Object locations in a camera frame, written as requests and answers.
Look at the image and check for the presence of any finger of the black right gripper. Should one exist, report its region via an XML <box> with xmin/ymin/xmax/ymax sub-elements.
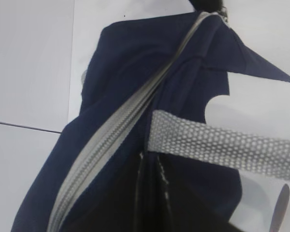
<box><xmin>188</xmin><ymin>0</ymin><xmax>226</xmax><ymax>13</ymax></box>

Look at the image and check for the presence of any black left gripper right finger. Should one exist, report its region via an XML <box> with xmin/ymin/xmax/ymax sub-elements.
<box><xmin>157</xmin><ymin>154</ymin><xmax>242</xmax><ymax>232</ymax></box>

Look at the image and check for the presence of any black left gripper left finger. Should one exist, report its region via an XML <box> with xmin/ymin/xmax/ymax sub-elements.
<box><xmin>70</xmin><ymin>151</ymin><xmax>144</xmax><ymax>232</ymax></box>

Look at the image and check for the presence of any navy blue lunch bag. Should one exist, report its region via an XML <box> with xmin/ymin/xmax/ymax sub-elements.
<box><xmin>12</xmin><ymin>11</ymin><xmax>290</xmax><ymax>232</ymax></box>

